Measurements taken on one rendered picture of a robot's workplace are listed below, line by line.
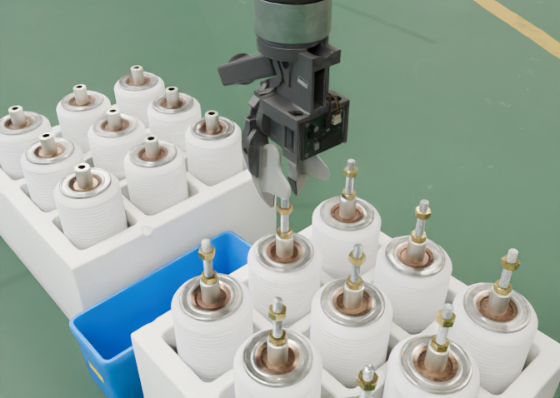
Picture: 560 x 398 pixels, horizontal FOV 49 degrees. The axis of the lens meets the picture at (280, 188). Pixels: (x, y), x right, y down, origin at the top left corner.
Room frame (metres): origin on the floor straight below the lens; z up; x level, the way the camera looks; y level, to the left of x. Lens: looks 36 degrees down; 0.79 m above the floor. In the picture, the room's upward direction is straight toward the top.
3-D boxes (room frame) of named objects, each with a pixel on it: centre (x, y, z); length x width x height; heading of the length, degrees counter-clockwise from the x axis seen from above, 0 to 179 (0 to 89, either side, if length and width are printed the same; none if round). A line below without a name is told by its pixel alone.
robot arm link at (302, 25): (0.57, -0.01, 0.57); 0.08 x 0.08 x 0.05
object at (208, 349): (0.51, 0.08, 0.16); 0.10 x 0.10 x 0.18
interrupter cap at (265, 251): (0.58, -0.01, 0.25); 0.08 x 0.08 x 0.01
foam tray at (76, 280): (0.90, 0.28, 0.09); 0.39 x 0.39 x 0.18; 42
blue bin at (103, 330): (0.65, 0.16, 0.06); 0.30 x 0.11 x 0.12; 133
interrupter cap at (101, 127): (0.90, 0.28, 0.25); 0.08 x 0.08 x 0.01
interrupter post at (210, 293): (0.51, 0.08, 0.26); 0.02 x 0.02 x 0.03
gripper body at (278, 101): (0.57, -0.02, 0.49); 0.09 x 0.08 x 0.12; 38
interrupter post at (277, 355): (0.42, 0.00, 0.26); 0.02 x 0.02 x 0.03
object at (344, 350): (0.50, -0.09, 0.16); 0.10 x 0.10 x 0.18
